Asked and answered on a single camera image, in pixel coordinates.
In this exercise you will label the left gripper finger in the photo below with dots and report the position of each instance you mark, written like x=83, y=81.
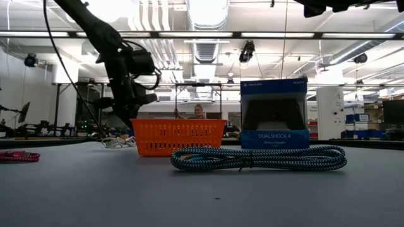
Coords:
x=119, y=115
x=128, y=115

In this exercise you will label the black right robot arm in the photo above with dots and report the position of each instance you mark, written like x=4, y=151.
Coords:
x=315, y=8

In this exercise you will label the orange plastic basket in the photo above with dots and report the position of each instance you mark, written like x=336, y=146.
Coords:
x=176, y=138

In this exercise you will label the black background rack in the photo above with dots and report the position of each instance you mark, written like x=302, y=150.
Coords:
x=57, y=107

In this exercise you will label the person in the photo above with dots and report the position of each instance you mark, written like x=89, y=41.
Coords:
x=199, y=112

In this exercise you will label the background robot rig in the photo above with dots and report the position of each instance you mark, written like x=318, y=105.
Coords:
x=38, y=127

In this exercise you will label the black ceiling spotlight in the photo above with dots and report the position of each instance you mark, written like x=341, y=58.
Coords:
x=360, y=58
x=247, y=50
x=30, y=60

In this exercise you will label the blue PlayStation controller box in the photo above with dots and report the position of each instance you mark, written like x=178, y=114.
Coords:
x=274, y=140

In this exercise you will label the white pillar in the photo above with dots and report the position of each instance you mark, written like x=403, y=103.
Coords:
x=329, y=104

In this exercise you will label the shelf with blue bins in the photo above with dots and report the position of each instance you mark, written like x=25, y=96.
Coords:
x=360, y=117

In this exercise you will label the black monitor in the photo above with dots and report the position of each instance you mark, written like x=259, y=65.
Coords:
x=394, y=112

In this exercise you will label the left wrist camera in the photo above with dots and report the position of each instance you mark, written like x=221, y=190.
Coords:
x=143, y=61

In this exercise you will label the black background stand frame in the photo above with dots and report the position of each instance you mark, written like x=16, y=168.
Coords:
x=199, y=84

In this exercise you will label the silver ribbed air duct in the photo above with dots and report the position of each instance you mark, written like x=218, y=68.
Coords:
x=206, y=50

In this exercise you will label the grey ceiling duct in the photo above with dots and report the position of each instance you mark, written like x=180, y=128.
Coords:
x=356, y=47

